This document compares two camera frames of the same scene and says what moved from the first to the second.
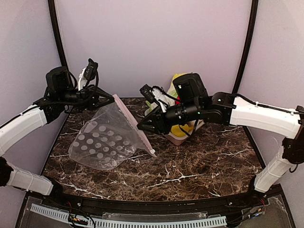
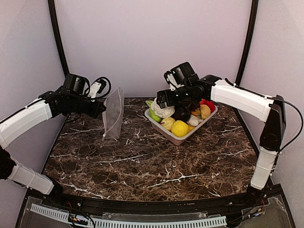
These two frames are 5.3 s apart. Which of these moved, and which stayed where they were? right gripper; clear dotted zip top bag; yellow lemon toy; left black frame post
Moved: right gripper; clear dotted zip top bag
Stayed: left black frame post; yellow lemon toy
